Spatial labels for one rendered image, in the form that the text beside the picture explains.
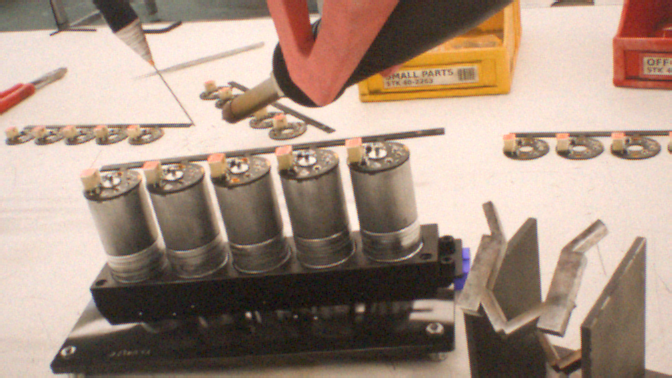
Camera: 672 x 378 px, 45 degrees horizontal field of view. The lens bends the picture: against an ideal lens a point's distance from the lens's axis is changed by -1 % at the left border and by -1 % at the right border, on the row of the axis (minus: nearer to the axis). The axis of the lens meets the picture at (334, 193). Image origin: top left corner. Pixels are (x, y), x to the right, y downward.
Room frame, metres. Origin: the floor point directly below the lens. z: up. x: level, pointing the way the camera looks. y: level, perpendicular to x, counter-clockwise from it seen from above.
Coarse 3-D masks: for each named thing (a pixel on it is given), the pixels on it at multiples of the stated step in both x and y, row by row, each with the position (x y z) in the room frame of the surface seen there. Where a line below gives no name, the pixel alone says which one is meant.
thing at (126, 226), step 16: (144, 192) 0.31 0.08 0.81; (96, 208) 0.30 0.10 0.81; (112, 208) 0.30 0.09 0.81; (128, 208) 0.30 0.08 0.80; (144, 208) 0.31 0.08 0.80; (96, 224) 0.30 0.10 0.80; (112, 224) 0.30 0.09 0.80; (128, 224) 0.30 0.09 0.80; (144, 224) 0.30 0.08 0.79; (112, 240) 0.30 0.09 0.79; (128, 240) 0.30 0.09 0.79; (144, 240) 0.30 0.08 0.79; (160, 240) 0.31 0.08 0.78; (112, 256) 0.30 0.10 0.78; (128, 256) 0.30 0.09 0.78; (144, 256) 0.30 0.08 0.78; (160, 256) 0.31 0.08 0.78; (112, 272) 0.30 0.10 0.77; (128, 272) 0.30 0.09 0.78; (144, 272) 0.30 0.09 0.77
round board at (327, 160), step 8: (296, 152) 0.30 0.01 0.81; (304, 152) 0.30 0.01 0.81; (320, 152) 0.30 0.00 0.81; (328, 152) 0.30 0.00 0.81; (296, 160) 0.30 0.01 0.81; (320, 160) 0.29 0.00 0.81; (328, 160) 0.29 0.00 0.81; (336, 160) 0.29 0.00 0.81; (296, 168) 0.29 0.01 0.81; (304, 168) 0.29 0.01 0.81; (312, 168) 0.29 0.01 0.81; (320, 168) 0.29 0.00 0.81; (328, 168) 0.28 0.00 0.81; (280, 176) 0.29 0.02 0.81; (288, 176) 0.28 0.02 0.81; (296, 176) 0.28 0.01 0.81; (304, 176) 0.28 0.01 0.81; (312, 176) 0.28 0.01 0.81; (320, 176) 0.28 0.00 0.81
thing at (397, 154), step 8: (368, 144) 0.30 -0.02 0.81; (384, 144) 0.30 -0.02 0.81; (392, 144) 0.29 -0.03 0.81; (400, 144) 0.29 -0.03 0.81; (368, 152) 0.29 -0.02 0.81; (392, 152) 0.29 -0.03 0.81; (400, 152) 0.28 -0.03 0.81; (408, 152) 0.28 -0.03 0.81; (360, 160) 0.28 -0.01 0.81; (368, 160) 0.28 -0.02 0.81; (376, 160) 0.28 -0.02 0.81; (384, 160) 0.28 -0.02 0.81; (392, 160) 0.28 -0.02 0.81; (400, 160) 0.28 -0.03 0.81; (352, 168) 0.28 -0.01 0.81; (360, 168) 0.28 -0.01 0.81; (368, 168) 0.28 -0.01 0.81; (376, 168) 0.28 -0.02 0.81; (384, 168) 0.27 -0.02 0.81; (392, 168) 0.27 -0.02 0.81
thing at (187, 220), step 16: (176, 176) 0.30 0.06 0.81; (192, 192) 0.29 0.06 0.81; (208, 192) 0.30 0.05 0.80; (160, 208) 0.29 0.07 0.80; (176, 208) 0.29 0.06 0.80; (192, 208) 0.29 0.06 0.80; (208, 208) 0.30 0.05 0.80; (160, 224) 0.30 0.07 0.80; (176, 224) 0.29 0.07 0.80; (192, 224) 0.29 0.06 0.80; (208, 224) 0.30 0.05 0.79; (176, 240) 0.29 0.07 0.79; (192, 240) 0.29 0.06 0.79; (208, 240) 0.29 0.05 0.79; (176, 256) 0.29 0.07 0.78; (192, 256) 0.29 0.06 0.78; (208, 256) 0.29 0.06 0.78; (224, 256) 0.30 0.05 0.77; (176, 272) 0.30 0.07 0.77; (192, 272) 0.29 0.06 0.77; (208, 272) 0.29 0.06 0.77
